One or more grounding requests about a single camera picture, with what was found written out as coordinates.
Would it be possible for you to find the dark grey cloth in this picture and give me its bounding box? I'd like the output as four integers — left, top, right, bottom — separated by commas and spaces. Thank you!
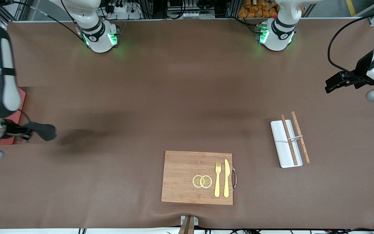
28, 122, 57, 141

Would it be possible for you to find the yellow knife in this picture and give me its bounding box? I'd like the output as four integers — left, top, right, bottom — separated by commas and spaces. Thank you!
223, 159, 231, 198

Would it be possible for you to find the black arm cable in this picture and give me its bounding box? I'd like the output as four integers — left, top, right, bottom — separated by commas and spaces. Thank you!
327, 9, 374, 79
0, 0, 85, 36

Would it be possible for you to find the wooden cutting board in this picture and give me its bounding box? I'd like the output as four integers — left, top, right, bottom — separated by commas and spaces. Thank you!
161, 150, 234, 206

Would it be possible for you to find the white power strip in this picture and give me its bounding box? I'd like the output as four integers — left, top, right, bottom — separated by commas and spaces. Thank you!
104, 3, 142, 20

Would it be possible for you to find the white connector strip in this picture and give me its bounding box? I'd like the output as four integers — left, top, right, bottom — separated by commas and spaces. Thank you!
181, 11, 204, 19

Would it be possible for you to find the yellow fork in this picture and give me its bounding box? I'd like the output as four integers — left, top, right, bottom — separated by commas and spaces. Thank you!
214, 162, 222, 198

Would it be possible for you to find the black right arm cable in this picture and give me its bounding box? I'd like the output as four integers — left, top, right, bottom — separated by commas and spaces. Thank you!
0, 0, 85, 36

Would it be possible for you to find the white rectangular tray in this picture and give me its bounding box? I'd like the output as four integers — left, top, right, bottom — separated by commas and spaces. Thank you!
270, 120, 303, 168

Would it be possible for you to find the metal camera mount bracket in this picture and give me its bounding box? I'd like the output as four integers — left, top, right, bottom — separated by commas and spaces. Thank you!
178, 215, 199, 234

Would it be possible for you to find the pink plastic bin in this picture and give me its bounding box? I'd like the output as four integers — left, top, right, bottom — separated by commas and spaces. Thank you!
0, 88, 26, 146

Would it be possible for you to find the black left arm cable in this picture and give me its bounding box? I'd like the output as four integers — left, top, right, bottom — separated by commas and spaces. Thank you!
327, 9, 374, 79

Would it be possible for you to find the orange packaged snacks pile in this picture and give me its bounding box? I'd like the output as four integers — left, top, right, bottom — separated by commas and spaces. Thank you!
238, 0, 304, 18

